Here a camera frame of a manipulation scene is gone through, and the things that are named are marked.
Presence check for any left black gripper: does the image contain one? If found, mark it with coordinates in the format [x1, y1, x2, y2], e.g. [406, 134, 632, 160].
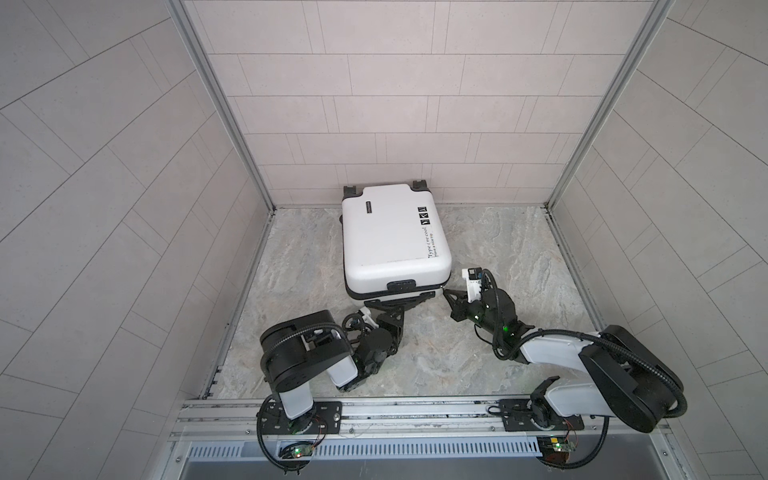
[363, 309, 405, 378]

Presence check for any black suitcase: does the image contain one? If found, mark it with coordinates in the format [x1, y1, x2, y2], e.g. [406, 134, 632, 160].
[340, 180, 453, 305]

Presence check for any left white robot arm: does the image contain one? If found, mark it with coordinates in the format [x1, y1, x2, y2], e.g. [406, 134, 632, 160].
[257, 299, 417, 435]

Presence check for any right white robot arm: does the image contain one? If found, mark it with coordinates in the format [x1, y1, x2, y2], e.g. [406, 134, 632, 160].
[443, 281, 688, 433]

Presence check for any left green circuit board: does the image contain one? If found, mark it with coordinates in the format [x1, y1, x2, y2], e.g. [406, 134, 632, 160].
[279, 442, 315, 460]

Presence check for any green circuit board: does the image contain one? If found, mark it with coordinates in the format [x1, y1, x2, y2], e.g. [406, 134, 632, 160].
[279, 442, 315, 460]
[536, 436, 577, 465]

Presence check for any right green circuit board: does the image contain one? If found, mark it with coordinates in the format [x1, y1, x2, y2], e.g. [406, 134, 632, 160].
[536, 436, 577, 465]

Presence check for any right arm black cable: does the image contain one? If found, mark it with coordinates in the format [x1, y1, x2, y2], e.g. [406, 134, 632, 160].
[479, 268, 689, 470]

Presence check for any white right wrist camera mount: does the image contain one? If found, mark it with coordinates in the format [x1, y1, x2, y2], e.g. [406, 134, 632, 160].
[461, 267, 488, 303]

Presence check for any aluminium mounting rail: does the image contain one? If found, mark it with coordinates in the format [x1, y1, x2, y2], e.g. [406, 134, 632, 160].
[161, 392, 670, 442]

